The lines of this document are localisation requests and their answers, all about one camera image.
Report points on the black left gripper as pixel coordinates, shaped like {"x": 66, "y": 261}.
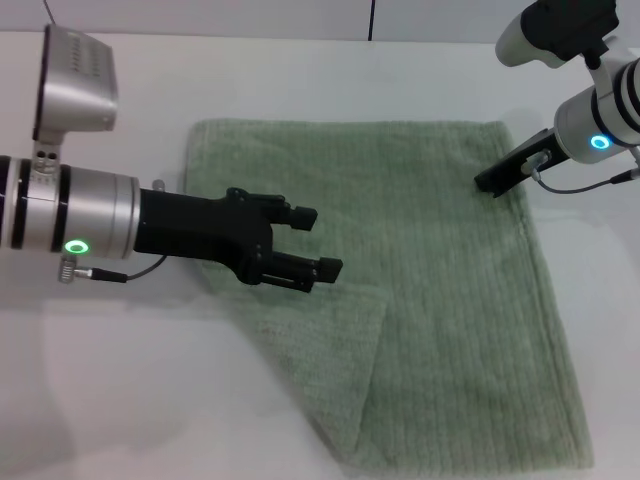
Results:
{"x": 200, "y": 230}

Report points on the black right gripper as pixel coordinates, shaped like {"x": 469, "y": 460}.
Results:
{"x": 540, "y": 155}

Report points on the green terry towel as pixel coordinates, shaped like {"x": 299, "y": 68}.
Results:
{"x": 425, "y": 275}

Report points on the black vertical strip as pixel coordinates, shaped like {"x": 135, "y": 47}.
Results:
{"x": 372, "y": 20}

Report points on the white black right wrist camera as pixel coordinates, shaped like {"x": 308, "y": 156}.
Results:
{"x": 565, "y": 25}

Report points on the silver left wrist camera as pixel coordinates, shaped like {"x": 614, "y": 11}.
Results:
{"x": 75, "y": 95}

